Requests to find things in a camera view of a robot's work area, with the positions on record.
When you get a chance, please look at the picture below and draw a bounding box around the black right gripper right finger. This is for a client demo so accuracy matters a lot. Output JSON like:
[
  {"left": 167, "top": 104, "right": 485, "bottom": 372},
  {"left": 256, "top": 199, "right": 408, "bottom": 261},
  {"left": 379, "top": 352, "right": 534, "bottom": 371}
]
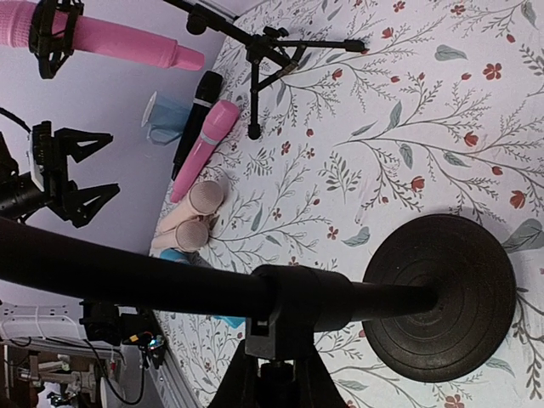
[{"left": 292, "top": 343, "right": 344, "bottom": 408}]

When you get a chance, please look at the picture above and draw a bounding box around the blue ceramic mug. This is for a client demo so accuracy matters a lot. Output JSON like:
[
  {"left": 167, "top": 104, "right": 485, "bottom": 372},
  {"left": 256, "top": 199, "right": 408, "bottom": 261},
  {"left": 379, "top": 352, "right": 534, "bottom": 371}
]
[{"left": 141, "top": 91, "right": 190, "bottom": 146}]

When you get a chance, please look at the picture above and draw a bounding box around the black microphone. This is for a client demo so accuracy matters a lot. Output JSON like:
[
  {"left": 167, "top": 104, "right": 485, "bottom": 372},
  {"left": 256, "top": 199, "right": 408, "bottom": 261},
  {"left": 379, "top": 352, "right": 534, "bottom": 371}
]
[{"left": 171, "top": 71, "right": 223, "bottom": 180}]

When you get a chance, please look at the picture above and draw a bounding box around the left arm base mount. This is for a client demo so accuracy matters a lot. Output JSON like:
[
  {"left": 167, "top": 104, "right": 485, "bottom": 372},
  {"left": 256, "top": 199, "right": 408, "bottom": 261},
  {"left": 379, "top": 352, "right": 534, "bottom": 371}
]
[{"left": 79, "top": 300, "right": 166, "bottom": 352}]

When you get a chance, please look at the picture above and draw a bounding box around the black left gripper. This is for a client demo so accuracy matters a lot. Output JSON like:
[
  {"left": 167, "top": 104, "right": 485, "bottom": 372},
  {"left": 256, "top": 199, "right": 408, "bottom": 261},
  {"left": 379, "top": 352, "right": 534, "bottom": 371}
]
[{"left": 25, "top": 121, "right": 120, "bottom": 228}]

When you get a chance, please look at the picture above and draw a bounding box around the pink microphone in shock mount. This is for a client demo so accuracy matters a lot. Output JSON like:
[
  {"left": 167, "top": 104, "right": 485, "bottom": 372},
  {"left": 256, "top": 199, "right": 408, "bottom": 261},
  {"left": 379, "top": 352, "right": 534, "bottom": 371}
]
[{"left": 1, "top": 1, "right": 205, "bottom": 79}]

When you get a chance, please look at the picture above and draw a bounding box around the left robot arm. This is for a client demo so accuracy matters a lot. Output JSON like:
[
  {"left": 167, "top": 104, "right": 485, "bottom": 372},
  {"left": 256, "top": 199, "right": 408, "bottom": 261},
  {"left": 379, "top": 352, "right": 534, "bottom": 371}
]
[{"left": 1, "top": 121, "right": 121, "bottom": 228}]

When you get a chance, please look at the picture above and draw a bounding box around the pink microphone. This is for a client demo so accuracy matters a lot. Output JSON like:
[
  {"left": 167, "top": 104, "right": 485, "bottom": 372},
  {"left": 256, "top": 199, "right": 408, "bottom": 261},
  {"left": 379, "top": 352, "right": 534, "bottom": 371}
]
[
  {"left": 170, "top": 99, "right": 240, "bottom": 203},
  {"left": 1, "top": 1, "right": 205, "bottom": 79}
]

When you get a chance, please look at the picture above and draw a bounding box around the beige microphone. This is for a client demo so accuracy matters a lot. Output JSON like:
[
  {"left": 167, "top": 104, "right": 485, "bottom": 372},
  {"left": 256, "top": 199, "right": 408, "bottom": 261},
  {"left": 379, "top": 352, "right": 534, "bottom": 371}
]
[
  {"left": 151, "top": 219, "right": 209, "bottom": 252},
  {"left": 158, "top": 180, "right": 224, "bottom": 233}
]

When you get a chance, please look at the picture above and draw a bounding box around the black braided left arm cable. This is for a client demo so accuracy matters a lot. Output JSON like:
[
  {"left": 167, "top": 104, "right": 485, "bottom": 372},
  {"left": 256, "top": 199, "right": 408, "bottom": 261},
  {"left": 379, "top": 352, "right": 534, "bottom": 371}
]
[{"left": 0, "top": 105, "right": 33, "bottom": 133}]

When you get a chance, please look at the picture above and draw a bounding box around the black straight stand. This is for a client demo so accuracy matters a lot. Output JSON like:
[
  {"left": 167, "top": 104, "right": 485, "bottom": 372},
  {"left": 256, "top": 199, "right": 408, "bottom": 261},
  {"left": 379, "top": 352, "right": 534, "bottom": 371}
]
[{"left": 1, "top": 214, "right": 516, "bottom": 383}]

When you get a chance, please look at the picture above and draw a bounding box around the black tripod shock mount stand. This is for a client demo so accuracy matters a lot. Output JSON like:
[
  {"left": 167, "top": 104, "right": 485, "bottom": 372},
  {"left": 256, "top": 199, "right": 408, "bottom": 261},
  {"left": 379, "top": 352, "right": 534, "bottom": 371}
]
[{"left": 28, "top": 0, "right": 371, "bottom": 141}]

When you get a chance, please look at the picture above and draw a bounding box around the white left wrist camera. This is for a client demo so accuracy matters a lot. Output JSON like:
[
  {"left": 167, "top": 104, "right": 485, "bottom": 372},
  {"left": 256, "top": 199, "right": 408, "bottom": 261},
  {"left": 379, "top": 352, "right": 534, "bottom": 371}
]
[{"left": 26, "top": 125, "right": 45, "bottom": 192}]

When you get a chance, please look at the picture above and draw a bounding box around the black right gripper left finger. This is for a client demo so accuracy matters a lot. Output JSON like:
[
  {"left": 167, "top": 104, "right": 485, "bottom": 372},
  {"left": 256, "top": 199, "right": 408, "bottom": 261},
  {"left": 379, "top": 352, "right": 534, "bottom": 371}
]
[{"left": 210, "top": 340, "right": 259, "bottom": 408}]

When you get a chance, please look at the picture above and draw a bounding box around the aluminium front frame rail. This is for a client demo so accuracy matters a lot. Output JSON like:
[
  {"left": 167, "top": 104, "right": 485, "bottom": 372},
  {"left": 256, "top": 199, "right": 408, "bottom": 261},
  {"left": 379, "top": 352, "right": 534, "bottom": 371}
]
[{"left": 140, "top": 309, "right": 201, "bottom": 408}]

